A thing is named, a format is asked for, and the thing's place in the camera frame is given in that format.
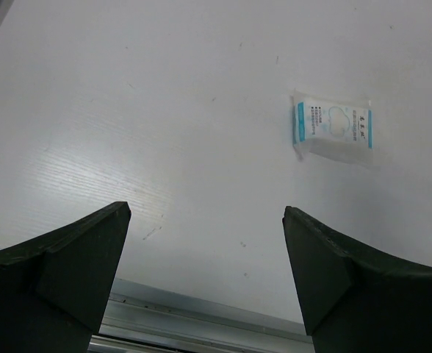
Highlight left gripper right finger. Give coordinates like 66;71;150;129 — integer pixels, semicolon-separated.
282;207;432;352

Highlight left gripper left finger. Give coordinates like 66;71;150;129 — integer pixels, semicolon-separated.
0;202;131;352

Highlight cotton pad packet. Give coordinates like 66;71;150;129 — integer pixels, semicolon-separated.
290;90;377;168

